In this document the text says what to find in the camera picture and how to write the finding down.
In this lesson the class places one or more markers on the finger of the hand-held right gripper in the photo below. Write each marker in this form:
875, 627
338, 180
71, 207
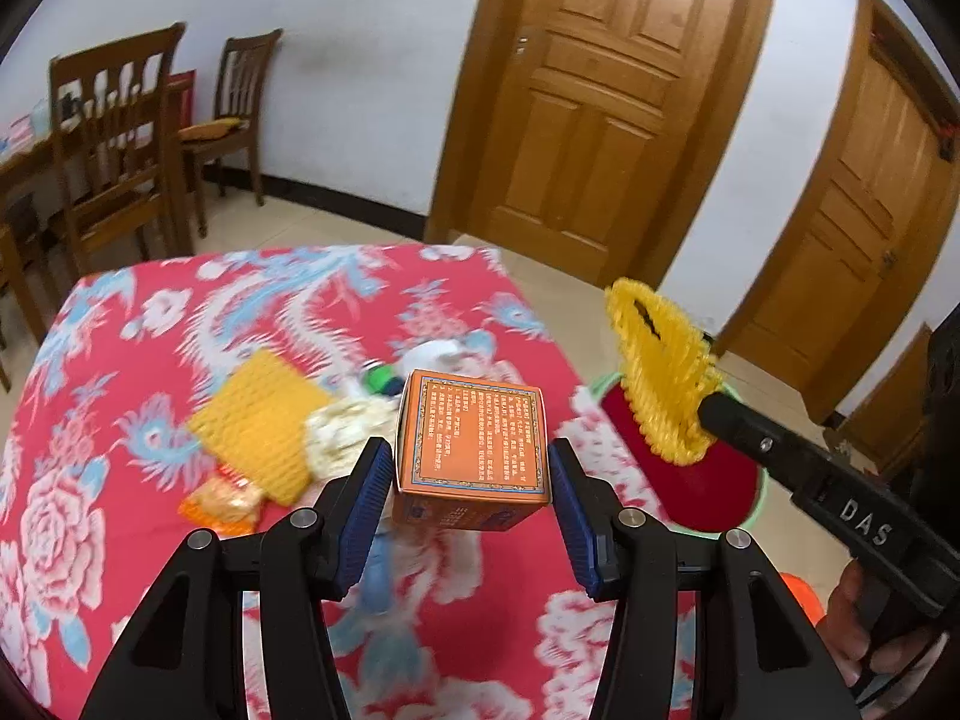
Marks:
750, 431

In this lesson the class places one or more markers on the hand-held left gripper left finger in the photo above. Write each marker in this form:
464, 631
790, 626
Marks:
367, 510

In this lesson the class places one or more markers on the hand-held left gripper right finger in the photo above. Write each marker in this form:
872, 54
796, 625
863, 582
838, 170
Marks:
571, 510

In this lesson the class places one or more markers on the red basin with green rim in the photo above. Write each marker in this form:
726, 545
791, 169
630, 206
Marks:
705, 487

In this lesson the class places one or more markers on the yellow foam fruit net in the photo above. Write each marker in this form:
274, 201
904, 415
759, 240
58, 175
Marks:
664, 360
259, 420

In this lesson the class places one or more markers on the orange cardboard box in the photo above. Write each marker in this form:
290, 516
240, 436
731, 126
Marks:
472, 442

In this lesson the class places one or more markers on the orange snack packet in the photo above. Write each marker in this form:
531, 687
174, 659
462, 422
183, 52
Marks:
221, 502

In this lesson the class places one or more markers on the person's right hand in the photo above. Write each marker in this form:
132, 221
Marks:
840, 607

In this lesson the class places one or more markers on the orange plastic stool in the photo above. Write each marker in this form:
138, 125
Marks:
799, 596

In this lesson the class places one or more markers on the narrow wooden panel door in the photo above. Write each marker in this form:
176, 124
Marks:
862, 225

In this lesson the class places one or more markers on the red floral tablecloth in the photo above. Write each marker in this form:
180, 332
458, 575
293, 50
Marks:
150, 390

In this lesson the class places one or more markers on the wide wooden panel door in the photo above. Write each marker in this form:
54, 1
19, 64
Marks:
600, 105

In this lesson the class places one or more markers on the wooden slat-back chair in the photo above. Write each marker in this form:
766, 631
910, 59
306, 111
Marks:
112, 202

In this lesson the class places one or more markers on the yellow seat cushion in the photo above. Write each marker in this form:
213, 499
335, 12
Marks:
214, 129

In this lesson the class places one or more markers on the dark wooden chair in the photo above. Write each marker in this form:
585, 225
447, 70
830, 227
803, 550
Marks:
19, 240

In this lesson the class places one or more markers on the red chair back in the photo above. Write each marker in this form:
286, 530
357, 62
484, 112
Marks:
184, 97

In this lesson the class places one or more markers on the wooden chair with cushion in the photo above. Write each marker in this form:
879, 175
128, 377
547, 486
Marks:
244, 67

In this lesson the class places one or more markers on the wooden dining table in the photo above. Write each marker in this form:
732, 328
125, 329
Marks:
30, 161

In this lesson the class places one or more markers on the light blue packet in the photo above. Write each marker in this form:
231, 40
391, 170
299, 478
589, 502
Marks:
26, 131

